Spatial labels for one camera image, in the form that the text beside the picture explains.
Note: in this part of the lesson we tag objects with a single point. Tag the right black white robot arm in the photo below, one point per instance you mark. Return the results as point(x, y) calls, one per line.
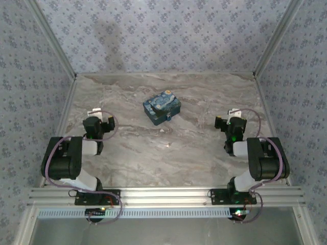
point(265, 163)

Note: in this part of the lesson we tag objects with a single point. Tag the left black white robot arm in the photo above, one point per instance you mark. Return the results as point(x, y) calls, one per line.
point(66, 163)

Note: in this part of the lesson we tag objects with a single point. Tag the starry night print tin box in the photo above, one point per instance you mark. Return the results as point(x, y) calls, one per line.
point(163, 106)

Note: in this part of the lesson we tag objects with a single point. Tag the left black controller board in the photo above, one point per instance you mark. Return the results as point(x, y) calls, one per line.
point(95, 211)

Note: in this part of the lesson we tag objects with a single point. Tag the black controller board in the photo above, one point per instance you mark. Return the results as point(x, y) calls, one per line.
point(95, 211)
point(238, 213)

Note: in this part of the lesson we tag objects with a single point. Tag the right black controller board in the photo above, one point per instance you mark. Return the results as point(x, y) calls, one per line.
point(238, 213)

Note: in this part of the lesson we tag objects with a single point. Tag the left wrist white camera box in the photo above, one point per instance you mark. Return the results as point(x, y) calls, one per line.
point(94, 111)

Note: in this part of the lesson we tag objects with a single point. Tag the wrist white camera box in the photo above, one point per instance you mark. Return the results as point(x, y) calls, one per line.
point(94, 111)
point(235, 111)

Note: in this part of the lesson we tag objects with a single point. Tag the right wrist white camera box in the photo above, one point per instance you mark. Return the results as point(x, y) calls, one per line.
point(235, 111)

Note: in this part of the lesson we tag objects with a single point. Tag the aluminium table side rail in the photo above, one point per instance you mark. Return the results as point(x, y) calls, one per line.
point(270, 122)
point(62, 122)

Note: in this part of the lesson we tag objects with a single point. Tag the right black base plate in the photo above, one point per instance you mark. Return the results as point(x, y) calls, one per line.
point(219, 197)

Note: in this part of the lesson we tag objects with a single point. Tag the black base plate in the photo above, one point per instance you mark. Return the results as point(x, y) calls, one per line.
point(81, 199)
point(219, 197)

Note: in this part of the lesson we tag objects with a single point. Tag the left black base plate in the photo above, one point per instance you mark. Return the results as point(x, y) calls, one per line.
point(81, 199)

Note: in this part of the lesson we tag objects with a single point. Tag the long grooved aluminium rail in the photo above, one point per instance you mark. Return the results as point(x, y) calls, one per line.
point(166, 196)

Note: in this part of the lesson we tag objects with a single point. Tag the slanted aluminium frame post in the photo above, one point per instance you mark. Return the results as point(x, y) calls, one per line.
point(53, 40)
point(278, 38)

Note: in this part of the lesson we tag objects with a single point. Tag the aluminium frame leg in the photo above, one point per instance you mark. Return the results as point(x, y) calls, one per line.
point(306, 227)
point(25, 227)

